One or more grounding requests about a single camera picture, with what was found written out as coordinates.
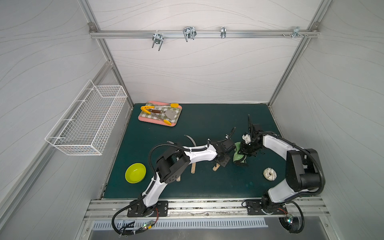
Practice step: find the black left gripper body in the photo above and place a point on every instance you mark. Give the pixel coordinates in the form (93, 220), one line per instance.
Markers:
(224, 160)

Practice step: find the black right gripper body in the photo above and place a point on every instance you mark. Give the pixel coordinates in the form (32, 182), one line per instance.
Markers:
(248, 149)

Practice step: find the green and black rag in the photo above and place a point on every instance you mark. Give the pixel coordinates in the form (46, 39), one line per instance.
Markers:
(238, 158)

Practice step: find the small sickle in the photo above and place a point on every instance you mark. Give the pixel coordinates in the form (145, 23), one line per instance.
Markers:
(216, 167)
(179, 178)
(193, 168)

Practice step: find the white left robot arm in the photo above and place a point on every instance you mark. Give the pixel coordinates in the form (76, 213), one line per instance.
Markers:
(168, 162)

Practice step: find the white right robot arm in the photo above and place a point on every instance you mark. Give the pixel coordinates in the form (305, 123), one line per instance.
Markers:
(303, 172)

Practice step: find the white frosted donut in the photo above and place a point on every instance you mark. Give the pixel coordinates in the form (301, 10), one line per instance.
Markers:
(270, 174)

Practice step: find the green checkered cloth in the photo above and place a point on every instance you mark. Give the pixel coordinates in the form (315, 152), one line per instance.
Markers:
(162, 113)

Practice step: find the pink plastic tray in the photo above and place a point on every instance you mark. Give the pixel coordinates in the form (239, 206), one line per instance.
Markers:
(160, 113)

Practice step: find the yellow-tipped steel tongs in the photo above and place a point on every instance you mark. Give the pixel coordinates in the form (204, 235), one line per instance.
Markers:
(167, 122)

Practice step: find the lime green bowl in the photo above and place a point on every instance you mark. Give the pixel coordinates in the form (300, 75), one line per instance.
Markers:
(135, 173)

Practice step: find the small metal hook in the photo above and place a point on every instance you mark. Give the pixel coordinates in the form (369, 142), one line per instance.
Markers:
(223, 32)

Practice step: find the middle metal hook clamp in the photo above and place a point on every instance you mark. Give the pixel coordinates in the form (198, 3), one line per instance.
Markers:
(189, 33)

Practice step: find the metal hook clamp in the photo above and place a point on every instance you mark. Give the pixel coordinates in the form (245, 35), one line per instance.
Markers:
(158, 39)
(189, 33)

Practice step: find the left metal hook clamp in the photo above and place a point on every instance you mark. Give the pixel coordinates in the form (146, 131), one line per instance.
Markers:
(158, 39)

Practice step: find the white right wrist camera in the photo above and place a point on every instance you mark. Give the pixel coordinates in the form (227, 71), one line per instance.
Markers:
(247, 138)

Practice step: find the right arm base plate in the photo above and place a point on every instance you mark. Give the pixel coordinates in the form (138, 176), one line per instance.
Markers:
(258, 207)

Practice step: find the wooden-handled steel spatula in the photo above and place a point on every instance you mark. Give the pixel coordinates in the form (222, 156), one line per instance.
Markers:
(166, 114)

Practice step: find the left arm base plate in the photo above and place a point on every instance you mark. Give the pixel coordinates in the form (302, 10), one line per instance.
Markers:
(139, 209)

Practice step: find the right metal hook bracket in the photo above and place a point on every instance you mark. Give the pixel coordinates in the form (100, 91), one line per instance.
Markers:
(296, 34)

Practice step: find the white wire basket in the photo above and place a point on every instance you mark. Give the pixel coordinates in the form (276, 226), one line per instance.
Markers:
(85, 127)

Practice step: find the aluminium top rail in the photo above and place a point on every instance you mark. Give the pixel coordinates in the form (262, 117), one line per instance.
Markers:
(201, 34)

